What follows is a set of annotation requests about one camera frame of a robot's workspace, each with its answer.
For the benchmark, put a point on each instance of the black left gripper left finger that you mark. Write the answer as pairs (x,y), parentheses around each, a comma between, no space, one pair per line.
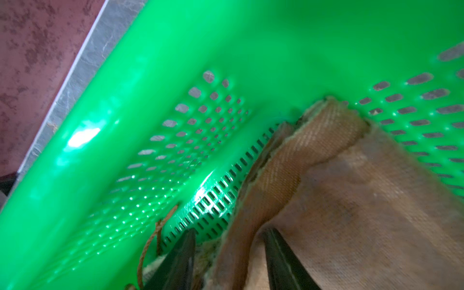
(176,271)

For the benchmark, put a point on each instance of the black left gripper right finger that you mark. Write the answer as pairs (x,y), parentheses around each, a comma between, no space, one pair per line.
(285,271)

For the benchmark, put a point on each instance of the brown plaid fringed scarf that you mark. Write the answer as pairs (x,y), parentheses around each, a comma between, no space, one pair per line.
(357,211)

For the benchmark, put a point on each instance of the green plastic basket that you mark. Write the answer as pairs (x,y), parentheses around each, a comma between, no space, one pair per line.
(189,97)

